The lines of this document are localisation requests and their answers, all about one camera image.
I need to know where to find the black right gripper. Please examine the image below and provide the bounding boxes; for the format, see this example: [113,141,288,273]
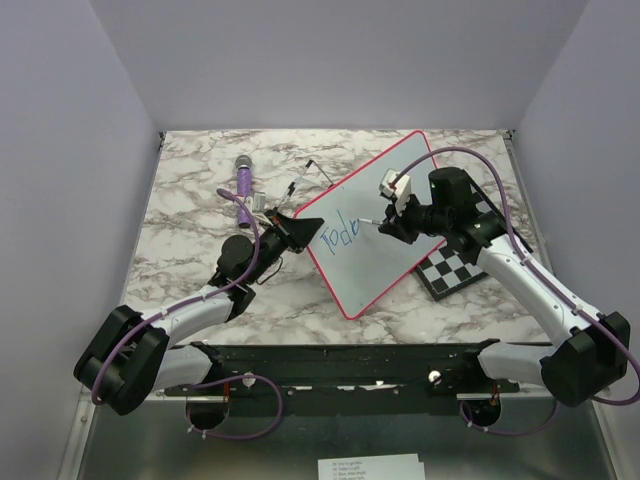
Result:
[379,189,451,245]

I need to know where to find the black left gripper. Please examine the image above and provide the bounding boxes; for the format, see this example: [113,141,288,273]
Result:
[246,210,324,285]

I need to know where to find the white blue whiteboard marker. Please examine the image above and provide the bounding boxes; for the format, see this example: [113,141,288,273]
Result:
[357,218,383,226]

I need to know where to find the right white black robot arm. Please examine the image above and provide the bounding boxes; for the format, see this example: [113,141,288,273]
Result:
[378,167,630,407]

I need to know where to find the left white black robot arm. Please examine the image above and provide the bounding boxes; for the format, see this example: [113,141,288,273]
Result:
[73,209,324,415]

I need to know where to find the black whiteboard stand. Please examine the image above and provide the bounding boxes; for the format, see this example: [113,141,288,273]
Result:
[275,159,336,208]

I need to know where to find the black white chessboard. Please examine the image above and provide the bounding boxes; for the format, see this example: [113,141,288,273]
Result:
[413,180,533,302]

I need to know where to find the purple toy microphone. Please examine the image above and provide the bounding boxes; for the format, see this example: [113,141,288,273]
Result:
[235,154,253,229]

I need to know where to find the white instruction paper sheet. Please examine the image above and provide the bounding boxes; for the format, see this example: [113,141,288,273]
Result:
[317,454,426,480]

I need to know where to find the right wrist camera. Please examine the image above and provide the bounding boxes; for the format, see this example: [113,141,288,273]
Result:
[379,169,412,214]

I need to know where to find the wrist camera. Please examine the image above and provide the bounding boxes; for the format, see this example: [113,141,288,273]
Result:
[379,169,412,214]
[244,192,267,215]

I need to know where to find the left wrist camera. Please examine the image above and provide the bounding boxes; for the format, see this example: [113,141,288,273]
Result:
[244,192,267,215]

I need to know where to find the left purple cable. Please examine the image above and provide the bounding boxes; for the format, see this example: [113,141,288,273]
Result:
[90,188,284,441]

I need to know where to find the purple cable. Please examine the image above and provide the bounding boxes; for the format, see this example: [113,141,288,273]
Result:
[392,147,640,437]
[90,188,284,441]

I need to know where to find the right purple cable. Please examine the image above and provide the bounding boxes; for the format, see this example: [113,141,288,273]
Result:
[392,147,640,437]

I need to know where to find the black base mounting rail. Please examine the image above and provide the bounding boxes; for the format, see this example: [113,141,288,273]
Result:
[166,343,519,418]

